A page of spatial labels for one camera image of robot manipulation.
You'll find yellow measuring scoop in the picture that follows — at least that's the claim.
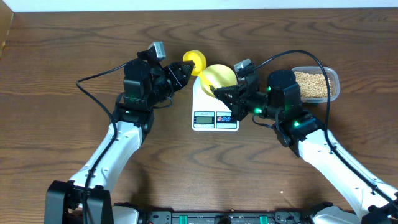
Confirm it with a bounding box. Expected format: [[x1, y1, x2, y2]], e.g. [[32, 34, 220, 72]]
[[183, 50, 207, 77]]

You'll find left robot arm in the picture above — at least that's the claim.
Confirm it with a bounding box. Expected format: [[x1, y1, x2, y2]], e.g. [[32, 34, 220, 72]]
[[44, 47, 196, 223]]

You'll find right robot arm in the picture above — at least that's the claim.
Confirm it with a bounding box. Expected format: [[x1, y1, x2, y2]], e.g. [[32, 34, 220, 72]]
[[211, 63, 397, 223]]

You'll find yellow bowl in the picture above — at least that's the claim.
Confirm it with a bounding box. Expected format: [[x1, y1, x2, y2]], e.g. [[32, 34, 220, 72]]
[[200, 64, 238, 98]]

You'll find white digital kitchen scale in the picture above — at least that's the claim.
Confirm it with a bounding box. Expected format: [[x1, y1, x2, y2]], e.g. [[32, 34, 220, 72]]
[[192, 77, 239, 132]]

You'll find pile of soybeans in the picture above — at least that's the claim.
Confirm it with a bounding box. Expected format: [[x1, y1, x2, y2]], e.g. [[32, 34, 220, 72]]
[[294, 72, 328, 98]]

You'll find clear plastic container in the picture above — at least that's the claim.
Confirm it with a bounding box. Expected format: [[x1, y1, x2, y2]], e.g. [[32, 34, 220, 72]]
[[292, 66, 340, 103]]

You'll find left black cable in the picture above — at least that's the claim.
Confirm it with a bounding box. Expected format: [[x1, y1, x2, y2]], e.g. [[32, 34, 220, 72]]
[[75, 63, 128, 224]]

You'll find black cable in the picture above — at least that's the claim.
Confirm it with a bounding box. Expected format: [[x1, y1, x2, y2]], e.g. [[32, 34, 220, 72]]
[[75, 63, 128, 224], [253, 49, 398, 209]]

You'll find right black cable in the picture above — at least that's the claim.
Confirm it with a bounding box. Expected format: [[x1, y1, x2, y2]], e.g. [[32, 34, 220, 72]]
[[253, 49, 398, 209]]

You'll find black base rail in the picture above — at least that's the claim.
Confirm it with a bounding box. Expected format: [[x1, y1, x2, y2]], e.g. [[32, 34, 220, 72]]
[[137, 210, 312, 224]]

